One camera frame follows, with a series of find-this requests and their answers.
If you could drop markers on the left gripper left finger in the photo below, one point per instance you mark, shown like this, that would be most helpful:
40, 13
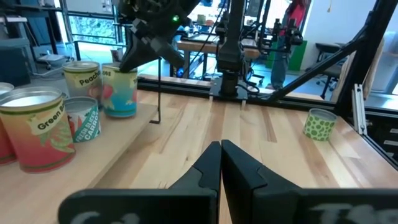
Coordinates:
186, 202

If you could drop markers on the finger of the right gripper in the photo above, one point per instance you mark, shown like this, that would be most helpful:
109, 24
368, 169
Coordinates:
140, 53
171, 54

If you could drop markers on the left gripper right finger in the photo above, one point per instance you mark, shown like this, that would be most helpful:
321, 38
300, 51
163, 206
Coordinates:
248, 199

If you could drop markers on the blue tomatoes can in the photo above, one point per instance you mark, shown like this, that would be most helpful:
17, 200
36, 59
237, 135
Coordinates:
119, 93

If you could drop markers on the peaches can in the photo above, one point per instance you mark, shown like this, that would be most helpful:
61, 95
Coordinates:
82, 81

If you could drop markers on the carrots can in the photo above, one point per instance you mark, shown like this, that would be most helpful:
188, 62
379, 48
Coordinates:
85, 123

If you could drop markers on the green beans can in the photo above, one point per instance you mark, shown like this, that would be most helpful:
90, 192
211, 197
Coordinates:
37, 133

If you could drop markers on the orange red corn can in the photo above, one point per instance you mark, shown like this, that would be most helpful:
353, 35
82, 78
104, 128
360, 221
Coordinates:
4, 146

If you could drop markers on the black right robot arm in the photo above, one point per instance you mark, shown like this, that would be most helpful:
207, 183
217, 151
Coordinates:
231, 49

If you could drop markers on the wooden workbench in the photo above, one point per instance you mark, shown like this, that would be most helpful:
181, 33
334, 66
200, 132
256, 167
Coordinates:
199, 46

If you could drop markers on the green dotted can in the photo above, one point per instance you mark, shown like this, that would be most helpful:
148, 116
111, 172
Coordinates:
318, 126

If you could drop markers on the dark grey cabinet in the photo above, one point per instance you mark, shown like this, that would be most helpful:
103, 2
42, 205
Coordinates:
12, 65

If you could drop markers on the person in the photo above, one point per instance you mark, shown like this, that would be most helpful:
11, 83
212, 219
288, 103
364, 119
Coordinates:
293, 15

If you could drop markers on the black table edge rail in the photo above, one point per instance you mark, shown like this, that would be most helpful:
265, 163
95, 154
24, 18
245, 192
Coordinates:
186, 87

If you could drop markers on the silver aluminium bracket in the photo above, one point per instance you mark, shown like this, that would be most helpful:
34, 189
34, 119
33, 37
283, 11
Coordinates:
359, 109

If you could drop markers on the black aluminium rig frame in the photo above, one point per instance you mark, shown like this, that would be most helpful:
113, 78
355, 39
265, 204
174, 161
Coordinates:
367, 46

